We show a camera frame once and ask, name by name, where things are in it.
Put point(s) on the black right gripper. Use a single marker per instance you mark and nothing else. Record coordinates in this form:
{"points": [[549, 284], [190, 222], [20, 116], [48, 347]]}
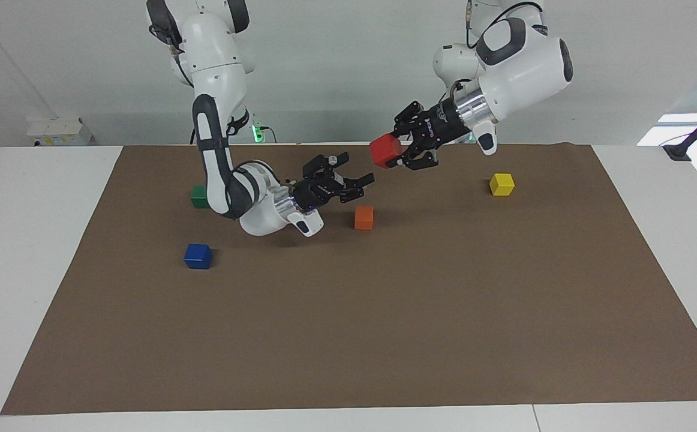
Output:
{"points": [[318, 191]]}

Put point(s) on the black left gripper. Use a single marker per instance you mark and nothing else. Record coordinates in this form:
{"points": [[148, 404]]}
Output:
{"points": [[444, 123]]}

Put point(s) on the red wooden block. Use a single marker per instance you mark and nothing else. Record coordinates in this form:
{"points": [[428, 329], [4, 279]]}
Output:
{"points": [[385, 150]]}

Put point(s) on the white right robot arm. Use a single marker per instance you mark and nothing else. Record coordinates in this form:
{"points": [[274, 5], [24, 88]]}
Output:
{"points": [[216, 72]]}

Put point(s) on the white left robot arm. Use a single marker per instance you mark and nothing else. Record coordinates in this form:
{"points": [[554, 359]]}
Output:
{"points": [[522, 72]]}

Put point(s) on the orange wooden block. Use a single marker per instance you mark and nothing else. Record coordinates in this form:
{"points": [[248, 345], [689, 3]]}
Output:
{"points": [[364, 218]]}

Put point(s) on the yellow wooden block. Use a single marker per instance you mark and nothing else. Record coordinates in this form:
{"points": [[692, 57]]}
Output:
{"points": [[502, 185]]}

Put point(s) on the green wooden block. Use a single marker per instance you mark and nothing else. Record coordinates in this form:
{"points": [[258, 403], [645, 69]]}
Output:
{"points": [[198, 197]]}

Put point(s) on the blue wooden block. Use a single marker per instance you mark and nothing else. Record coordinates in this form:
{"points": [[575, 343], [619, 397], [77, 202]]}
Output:
{"points": [[198, 257]]}

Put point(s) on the brown table mat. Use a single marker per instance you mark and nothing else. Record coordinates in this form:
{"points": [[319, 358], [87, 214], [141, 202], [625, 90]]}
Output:
{"points": [[348, 360]]}

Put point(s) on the white box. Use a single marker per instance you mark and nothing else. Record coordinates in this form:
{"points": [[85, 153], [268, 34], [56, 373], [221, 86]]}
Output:
{"points": [[60, 132]]}

